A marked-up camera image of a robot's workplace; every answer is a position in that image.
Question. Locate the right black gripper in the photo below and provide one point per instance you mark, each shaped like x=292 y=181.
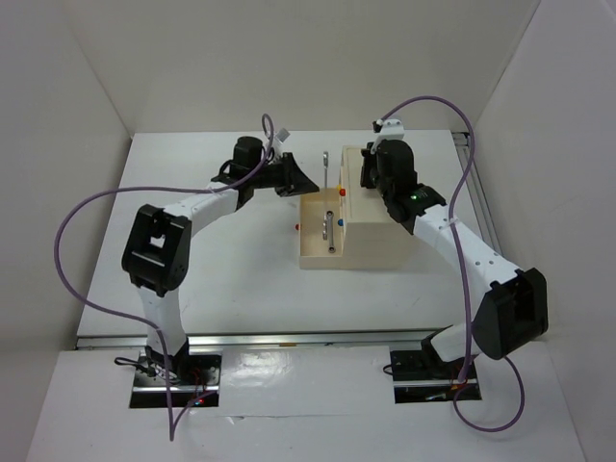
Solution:
x=369 y=159

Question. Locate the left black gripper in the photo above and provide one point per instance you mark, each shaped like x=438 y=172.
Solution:
x=293 y=181

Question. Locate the beige bottom drawer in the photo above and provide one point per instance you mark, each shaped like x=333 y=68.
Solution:
x=313 y=254

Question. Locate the silver ratchet wrench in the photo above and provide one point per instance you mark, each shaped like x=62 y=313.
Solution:
x=327 y=224

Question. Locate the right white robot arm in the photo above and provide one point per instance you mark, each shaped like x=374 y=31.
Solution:
x=505 y=306

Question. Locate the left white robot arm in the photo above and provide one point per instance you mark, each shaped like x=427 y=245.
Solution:
x=157 y=254

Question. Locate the beige drawer cabinet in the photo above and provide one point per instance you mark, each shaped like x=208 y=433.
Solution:
x=372 y=240

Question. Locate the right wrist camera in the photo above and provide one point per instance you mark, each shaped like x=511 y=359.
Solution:
x=390 y=129

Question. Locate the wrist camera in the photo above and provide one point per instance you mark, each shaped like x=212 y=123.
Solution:
x=390 y=129
x=279 y=138

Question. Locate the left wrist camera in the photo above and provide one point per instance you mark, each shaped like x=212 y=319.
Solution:
x=279 y=138

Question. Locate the aluminium side rail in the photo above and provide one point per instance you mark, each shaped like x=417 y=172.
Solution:
x=461 y=142

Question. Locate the aluminium front rail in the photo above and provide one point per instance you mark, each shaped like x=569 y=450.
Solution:
x=275 y=339

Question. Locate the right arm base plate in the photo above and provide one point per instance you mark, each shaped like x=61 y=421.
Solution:
x=417 y=380

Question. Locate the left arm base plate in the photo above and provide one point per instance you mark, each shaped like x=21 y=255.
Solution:
x=199 y=384

